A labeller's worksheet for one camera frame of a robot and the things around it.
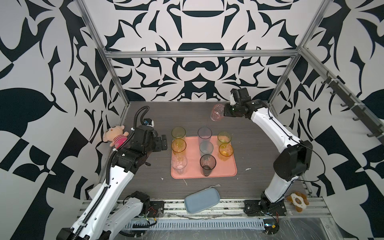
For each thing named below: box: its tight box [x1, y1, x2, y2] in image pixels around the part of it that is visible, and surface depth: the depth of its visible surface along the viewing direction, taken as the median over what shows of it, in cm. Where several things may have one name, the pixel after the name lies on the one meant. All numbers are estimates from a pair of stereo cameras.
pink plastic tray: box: [171, 135, 238, 180], surface depth 87 cm
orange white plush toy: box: [287, 191, 310, 213], surface depth 76 cm
